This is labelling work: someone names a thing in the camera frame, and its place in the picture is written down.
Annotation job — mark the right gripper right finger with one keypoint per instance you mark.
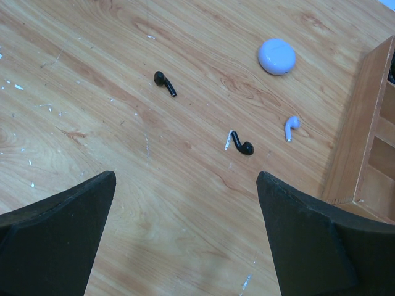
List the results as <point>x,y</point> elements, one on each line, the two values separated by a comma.
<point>320,249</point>

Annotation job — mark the purple charging case right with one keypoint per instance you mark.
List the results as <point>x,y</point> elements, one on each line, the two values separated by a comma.
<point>276,57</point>

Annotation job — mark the black earbud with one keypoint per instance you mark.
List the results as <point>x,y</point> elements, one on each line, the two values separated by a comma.
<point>161,80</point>
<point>246,148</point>

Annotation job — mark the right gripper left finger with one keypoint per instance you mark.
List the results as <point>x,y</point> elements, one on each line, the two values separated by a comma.
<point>49,247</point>

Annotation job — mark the black earbud left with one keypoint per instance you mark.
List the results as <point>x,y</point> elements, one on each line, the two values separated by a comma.
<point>161,80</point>

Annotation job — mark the black earbud right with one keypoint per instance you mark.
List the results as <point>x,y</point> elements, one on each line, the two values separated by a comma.
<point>246,148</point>

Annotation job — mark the wooden compartment tray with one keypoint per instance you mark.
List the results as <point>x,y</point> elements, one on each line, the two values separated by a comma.
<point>361,175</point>

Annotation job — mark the purple earbud near tray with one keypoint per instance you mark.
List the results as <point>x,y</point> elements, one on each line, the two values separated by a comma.
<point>292,123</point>

